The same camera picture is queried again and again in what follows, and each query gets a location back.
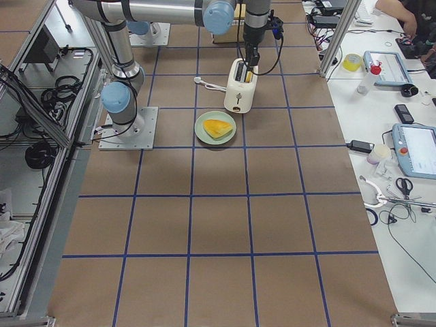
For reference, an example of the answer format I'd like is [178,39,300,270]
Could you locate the orange bread on plate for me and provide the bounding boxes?
[203,119,233,139]

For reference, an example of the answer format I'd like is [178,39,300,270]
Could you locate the blue teach pendant far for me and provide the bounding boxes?
[363,50,413,87]

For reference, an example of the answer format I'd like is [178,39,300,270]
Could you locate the clear bottle red cap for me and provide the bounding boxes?
[356,61,382,95]

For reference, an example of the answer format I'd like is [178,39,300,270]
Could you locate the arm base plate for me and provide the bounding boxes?
[127,21,170,47]
[98,107,159,151]

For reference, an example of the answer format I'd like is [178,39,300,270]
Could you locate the white paper cup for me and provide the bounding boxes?
[367,144,391,165]

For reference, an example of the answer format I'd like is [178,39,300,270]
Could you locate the black scissors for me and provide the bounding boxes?
[395,177,414,200]

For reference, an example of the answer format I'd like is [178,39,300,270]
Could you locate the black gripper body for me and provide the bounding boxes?
[245,42,260,67]

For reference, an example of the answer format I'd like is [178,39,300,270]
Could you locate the wire basket with wooden shelf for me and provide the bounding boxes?
[212,29,244,44]

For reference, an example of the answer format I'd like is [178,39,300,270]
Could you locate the aluminium frame post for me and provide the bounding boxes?
[318,0,361,77]

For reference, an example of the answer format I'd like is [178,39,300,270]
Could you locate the bread slice in toaster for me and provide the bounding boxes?
[245,71,253,83]

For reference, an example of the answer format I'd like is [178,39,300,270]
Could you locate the yellow tape roll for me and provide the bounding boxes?
[342,53,362,72]

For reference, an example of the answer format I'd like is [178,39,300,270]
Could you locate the blue teach pendant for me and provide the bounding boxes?
[363,50,413,87]
[392,123,435,180]

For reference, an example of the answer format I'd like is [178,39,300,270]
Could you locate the light green plate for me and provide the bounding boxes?
[194,111,236,145]

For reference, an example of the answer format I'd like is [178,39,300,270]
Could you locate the black power adapter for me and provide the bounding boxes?
[346,140,374,153]

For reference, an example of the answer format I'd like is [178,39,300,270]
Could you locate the black phone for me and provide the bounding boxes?
[394,104,414,124]

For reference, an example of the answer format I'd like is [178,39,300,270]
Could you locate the cream white toaster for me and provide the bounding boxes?
[224,59,258,114]

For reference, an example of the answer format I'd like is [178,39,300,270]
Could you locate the blue teach pendant near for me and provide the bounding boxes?
[392,123,435,180]

